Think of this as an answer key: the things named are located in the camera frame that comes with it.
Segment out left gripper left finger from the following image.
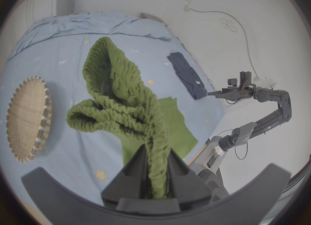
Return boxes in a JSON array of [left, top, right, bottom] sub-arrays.
[[102, 144, 149, 203]]

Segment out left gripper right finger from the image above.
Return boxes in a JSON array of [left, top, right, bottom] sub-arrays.
[[168, 147, 212, 204]]

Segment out green shorts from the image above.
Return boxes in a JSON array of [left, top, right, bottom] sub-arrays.
[[66, 37, 198, 200]]

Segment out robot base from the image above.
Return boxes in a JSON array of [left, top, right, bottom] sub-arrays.
[[187, 135, 230, 200]]

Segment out round woven basket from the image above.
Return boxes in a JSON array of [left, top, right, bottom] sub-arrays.
[[6, 76, 52, 163]]

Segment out dark blue T-shirt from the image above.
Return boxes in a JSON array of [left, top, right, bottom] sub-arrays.
[[167, 52, 208, 100]]

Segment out pale blue quilt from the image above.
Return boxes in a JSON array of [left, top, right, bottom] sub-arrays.
[[18, 13, 173, 50]]

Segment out black cable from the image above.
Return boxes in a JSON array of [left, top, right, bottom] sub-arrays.
[[216, 129, 249, 160]]

